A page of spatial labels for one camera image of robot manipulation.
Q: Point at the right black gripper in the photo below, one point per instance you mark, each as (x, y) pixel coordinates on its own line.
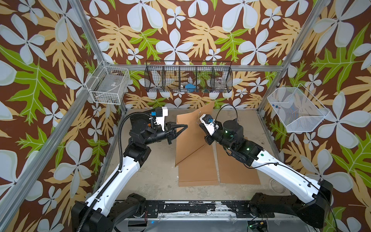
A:
(208, 137)

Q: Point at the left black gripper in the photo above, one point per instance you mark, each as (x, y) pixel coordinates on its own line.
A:
(170, 134)

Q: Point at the brown file bag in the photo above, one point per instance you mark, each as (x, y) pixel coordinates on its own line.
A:
(232, 171)
(191, 139)
(198, 169)

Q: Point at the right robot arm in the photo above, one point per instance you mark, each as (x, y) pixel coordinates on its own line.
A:
(310, 199)

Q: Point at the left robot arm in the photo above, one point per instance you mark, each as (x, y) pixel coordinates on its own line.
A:
(100, 213)

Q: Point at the blue object in basket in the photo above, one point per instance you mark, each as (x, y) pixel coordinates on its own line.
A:
(190, 88)

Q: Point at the clear round lid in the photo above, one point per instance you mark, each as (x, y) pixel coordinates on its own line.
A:
(277, 187)

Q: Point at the white mesh basket right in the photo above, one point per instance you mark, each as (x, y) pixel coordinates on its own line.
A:
(298, 109)

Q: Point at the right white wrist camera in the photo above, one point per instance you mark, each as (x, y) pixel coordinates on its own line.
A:
(208, 124)

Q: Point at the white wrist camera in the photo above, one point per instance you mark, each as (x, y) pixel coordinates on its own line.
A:
(157, 117)
(208, 124)

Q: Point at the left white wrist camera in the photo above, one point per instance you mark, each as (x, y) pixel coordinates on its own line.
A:
(157, 117)

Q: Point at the black wire basket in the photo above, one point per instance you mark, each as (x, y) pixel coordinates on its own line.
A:
(173, 76)

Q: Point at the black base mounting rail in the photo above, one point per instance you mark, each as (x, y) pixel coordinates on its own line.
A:
(156, 208)

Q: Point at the white wire basket left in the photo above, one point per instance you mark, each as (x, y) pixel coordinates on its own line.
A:
(107, 84)

